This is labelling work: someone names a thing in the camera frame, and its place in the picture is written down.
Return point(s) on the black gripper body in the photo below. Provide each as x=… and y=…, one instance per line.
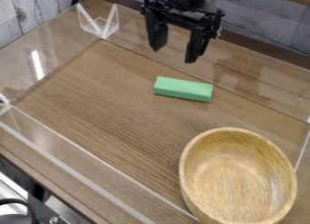
x=189, y=13

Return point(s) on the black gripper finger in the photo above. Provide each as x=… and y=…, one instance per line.
x=157, y=30
x=200, y=39

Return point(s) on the green rectangular foam block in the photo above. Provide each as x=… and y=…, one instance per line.
x=184, y=89

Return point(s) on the round wooden bowl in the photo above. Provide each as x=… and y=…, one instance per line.
x=237, y=178

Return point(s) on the black metal clamp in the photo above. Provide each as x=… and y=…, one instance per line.
x=45, y=214

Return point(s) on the clear acrylic corner bracket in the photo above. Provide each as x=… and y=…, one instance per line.
x=100, y=27

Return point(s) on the clear acrylic enclosure wall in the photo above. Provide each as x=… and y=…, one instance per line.
x=85, y=127

